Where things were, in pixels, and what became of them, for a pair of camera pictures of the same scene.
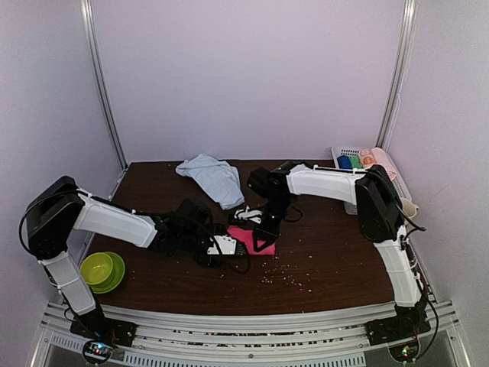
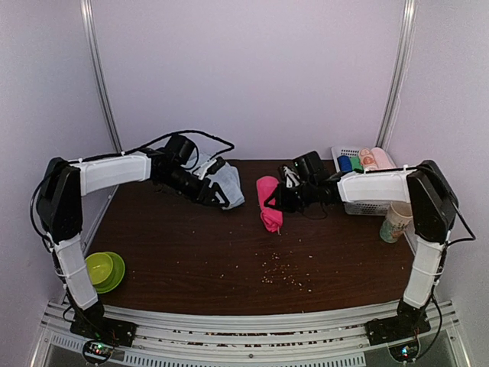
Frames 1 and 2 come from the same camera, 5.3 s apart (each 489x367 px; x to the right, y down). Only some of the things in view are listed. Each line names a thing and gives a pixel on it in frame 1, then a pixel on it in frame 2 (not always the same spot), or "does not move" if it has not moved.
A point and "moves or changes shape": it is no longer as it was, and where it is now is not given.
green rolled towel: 356,163 does not move
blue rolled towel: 344,162 does not move
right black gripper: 266,235 → 281,200
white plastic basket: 351,207 does not move
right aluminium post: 400,74 does not move
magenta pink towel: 247,236 moves or changes shape
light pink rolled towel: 382,159 does not move
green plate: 114,277 does not move
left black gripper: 218,228 → 210,194
